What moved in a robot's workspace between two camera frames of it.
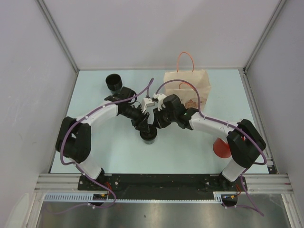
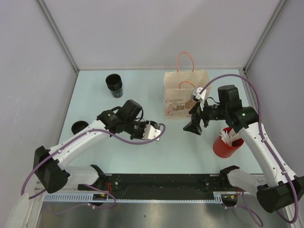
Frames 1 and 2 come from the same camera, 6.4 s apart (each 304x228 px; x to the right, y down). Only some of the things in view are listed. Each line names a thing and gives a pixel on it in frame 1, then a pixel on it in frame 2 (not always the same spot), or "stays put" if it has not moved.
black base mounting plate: (162, 186) stays put
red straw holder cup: (221, 148) stays put
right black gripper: (157, 121) to (194, 126)
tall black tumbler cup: (114, 82) stays put
